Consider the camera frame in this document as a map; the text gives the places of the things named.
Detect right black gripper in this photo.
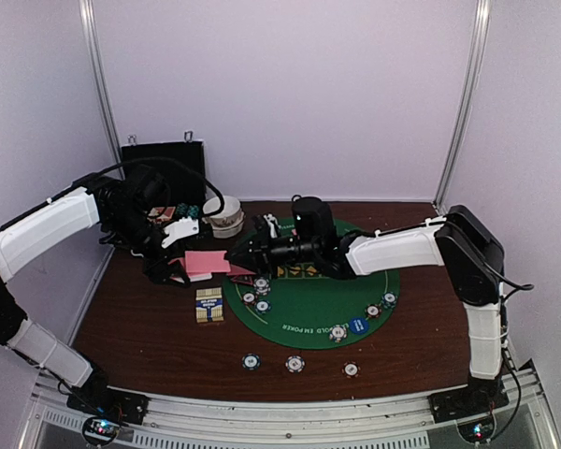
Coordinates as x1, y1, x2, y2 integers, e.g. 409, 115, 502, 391
224, 224, 320, 280

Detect blue white poker chip stack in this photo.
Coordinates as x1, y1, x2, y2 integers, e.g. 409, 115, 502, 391
285, 355, 306, 373

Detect teal chip row in case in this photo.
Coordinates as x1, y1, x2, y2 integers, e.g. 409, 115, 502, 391
175, 203, 200, 220

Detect aluminium frame post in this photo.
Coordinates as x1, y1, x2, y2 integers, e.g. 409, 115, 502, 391
79, 0, 122, 163
433, 0, 493, 213

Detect left aluminium frame post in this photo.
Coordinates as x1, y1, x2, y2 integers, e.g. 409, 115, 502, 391
79, 0, 122, 163

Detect teal poker chip stack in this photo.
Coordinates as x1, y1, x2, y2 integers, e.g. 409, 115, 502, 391
241, 354, 261, 370

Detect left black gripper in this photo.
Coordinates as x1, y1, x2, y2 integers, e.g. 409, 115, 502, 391
106, 206, 191, 287

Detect right aluminium frame post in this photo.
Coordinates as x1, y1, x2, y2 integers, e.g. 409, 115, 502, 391
433, 0, 493, 213

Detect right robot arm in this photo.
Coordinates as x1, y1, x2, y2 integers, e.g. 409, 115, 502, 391
225, 196, 507, 413

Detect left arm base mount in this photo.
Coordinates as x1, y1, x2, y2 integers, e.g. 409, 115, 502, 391
66, 390, 150, 425

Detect white ceramic bowl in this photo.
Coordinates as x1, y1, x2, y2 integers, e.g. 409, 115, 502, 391
202, 196, 241, 227

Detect green round poker mat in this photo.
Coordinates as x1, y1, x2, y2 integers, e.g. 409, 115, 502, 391
222, 217, 400, 351

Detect card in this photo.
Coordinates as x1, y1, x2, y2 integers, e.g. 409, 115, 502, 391
226, 265, 255, 277
185, 251, 231, 274

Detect gold striped card box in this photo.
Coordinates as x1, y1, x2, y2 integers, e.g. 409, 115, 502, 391
195, 287, 224, 324

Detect black poker chip case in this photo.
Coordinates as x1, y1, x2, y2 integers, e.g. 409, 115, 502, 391
121, 140, 207, 213

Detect card deck in case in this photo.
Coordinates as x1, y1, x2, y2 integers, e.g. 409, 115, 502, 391
148, 207, 176, 222

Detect white scalloped ceramic dish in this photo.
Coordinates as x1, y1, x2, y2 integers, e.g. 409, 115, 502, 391
202, 211, 245, 239

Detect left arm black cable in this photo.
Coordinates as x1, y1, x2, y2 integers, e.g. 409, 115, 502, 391
107, 158, 228, 221

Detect front aluminium rail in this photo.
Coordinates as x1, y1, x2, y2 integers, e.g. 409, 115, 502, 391
14, 369, 561, 448

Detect blue small blind button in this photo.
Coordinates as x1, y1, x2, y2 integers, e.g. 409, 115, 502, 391
349, 317, 369, 335

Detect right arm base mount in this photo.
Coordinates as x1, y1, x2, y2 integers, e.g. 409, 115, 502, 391
428, 387, 510, 423

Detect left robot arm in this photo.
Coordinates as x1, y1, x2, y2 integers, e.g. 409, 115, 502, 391
0, 168, 182, 415

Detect red triangular all-in button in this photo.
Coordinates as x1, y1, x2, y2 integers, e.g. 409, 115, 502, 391
230, 275, 253, 285

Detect brown poker chip stack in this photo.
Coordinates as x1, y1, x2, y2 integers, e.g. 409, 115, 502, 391
342, 361, 360, 378

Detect red playing card deck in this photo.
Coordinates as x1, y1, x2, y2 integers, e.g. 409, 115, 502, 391
170, 266, 212, 284

